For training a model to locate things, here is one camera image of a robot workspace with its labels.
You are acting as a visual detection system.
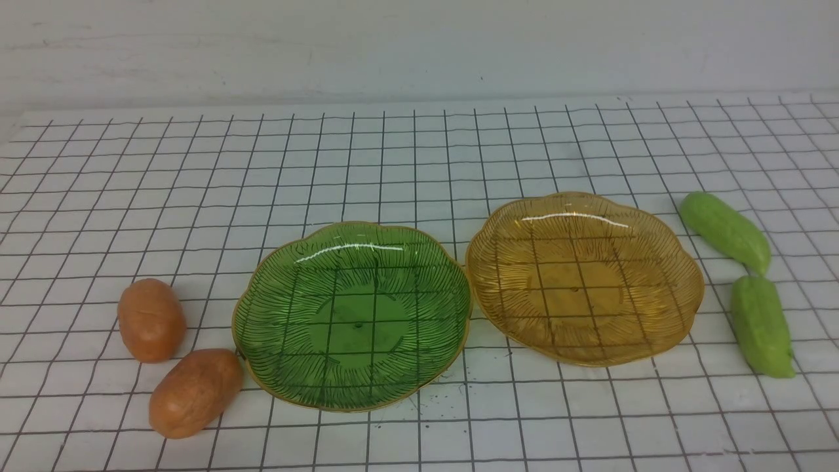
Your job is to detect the brown potato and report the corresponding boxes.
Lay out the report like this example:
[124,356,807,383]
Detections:
[149,347,244,439]
[117,278,186,363]

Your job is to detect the green okra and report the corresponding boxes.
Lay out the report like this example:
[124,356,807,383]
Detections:
[679,192,772,276]
[731,275,795,378]

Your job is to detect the green glass plate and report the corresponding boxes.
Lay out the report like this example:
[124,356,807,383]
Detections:
[231,222,473,412]

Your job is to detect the amber glass plate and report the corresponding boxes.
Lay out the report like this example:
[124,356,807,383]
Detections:
[465,192,705,367]

